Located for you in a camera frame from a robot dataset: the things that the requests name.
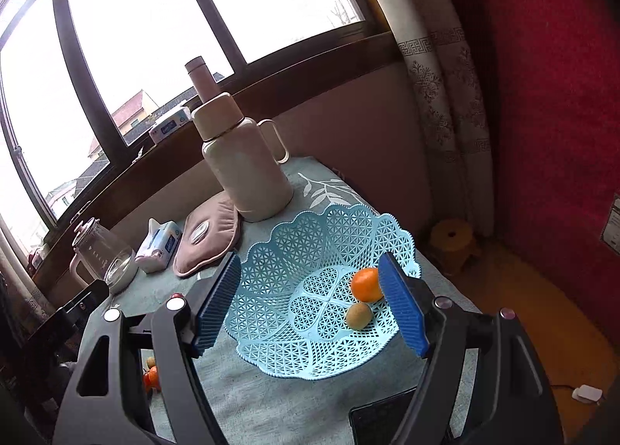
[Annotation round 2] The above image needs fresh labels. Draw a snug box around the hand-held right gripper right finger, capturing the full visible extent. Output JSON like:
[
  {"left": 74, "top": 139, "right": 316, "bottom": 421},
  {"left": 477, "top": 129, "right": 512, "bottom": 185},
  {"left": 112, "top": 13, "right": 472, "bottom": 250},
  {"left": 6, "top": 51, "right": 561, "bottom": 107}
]
[{"left": 378, "top": 251, "right": 565, "bottom": 445}]

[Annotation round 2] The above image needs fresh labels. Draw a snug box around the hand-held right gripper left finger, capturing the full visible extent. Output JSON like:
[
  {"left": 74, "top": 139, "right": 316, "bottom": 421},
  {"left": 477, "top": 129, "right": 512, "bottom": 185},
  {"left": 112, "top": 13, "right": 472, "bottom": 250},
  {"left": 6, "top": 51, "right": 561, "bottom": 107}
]
[{"left": 51, "top": 252, "right": 243, "bottom": 445}]

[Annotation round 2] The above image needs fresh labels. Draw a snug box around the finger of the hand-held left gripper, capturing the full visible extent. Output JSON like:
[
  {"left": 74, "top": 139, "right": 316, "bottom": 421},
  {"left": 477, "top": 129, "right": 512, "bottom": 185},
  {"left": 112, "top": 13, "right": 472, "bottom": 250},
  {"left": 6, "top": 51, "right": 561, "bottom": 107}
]
[{"left": 57, "top": 279, "right": 112, "bottom": 330}]

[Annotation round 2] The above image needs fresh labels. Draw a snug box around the light blue lattice plastic basket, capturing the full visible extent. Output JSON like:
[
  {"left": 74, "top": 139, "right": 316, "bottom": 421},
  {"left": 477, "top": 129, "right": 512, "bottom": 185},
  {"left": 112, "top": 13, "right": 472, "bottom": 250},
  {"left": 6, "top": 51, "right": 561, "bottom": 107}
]
[{"left": 224, "top": 203, "right": 422, "bottom": 380}]

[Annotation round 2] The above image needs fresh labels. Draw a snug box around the pink hot water bag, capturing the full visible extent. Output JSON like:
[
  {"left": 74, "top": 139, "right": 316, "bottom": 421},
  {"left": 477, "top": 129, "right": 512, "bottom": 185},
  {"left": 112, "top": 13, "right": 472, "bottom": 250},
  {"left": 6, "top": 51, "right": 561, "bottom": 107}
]
[{"left": 173, "top": 193, "right": 243, "bottom": 279}]

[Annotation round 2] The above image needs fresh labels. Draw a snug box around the tissue pack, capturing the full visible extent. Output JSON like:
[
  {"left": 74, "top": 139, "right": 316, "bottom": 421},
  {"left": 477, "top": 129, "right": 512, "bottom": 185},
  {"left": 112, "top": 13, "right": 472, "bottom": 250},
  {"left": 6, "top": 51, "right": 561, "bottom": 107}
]
[{"left": 134, "top": 218, "right": 184, "bottom": 274}]

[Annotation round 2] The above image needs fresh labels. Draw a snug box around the yellow wooden stool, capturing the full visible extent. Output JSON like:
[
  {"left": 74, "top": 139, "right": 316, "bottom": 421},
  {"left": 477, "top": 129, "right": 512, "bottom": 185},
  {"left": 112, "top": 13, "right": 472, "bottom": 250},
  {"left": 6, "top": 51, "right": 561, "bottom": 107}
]
[{"left": 430, "top": 219, "right": 478, "bottom": 276}]

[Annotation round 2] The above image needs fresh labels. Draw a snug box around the teal leaf print tablecloth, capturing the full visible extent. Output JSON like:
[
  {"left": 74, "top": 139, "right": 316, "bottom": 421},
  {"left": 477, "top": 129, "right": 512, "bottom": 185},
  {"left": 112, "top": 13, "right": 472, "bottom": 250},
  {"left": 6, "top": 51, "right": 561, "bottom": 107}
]
[{"left": 72, "top": 154, "right": 480, "bottom": 445}]

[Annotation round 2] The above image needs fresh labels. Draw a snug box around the black flat pad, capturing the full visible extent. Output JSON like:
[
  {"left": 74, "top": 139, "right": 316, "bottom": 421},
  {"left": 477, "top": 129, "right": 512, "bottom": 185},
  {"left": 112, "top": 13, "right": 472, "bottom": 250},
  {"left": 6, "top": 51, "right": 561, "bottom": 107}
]
[{"left": 349, "top": 387, "right": 422, "bottom": 445}]

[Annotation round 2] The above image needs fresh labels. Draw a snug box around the cream thermos jug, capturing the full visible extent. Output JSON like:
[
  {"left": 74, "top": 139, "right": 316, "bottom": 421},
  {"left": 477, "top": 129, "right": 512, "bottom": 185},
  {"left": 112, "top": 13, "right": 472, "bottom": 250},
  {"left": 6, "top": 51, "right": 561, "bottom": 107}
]
[{"left": 191, "top": 92, "right": 295, "bottom": 223}]

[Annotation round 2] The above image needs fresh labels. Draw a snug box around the white and blue box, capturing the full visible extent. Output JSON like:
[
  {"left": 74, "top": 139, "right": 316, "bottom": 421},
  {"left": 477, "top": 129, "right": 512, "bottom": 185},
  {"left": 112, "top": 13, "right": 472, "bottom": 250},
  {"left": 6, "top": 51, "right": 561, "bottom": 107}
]
[{"left": 148, "top": 106, "right": 193, "bottom": 145}]

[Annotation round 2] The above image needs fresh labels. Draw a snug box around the white charger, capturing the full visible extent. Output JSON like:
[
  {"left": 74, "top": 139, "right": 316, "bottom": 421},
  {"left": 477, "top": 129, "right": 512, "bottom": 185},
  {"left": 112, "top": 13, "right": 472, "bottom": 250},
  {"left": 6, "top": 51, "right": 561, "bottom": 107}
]
[{"left": 572, "top": 384, "right": 604, "bottom": 404}]

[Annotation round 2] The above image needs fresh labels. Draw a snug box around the beige patterned curtain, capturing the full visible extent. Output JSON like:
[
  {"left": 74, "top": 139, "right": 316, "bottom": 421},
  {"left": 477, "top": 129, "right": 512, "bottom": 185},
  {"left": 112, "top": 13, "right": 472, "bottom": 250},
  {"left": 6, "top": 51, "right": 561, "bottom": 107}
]
[{"left": 339, "top": 0, "right": 495, "bottom": 240}]

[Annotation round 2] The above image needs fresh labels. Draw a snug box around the pink slim bottle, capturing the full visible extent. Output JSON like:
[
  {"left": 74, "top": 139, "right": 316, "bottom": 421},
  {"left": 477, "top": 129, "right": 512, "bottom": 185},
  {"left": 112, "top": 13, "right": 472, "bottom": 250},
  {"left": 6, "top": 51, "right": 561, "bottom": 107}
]
[{"left": 184, "top": 56, "right": 219, "bottom": 104}]

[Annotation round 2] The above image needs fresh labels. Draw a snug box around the red plush fabric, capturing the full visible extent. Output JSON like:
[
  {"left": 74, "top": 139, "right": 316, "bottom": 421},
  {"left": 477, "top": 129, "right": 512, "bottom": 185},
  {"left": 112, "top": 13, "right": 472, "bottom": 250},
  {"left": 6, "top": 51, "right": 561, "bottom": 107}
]
[{"left": 421, "top": 0, "right": 620, "bottom": 329}]

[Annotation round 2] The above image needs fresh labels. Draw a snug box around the glass kettle with white handle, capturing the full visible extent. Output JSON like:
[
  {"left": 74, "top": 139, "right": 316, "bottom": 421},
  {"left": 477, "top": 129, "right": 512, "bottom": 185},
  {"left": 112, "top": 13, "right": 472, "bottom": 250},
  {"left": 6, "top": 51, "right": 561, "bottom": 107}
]
[{"left": 69, "top": 217, "right": 139, "bottom": 295}]

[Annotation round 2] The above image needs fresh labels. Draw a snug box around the white wall label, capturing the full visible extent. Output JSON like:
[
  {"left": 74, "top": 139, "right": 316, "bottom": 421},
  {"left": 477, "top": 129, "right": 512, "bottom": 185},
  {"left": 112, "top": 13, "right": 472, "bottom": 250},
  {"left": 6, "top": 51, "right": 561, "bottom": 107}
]
[{"left": 601, "top": 193, "right": 620, "bottom": 247}]

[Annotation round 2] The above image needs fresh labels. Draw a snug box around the dark window frame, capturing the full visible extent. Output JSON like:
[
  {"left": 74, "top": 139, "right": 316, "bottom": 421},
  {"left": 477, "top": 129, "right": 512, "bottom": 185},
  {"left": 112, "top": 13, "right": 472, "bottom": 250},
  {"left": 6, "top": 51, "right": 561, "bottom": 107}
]
[{"left": 0, "top": 0, "right": 403, "bottom": 233}]

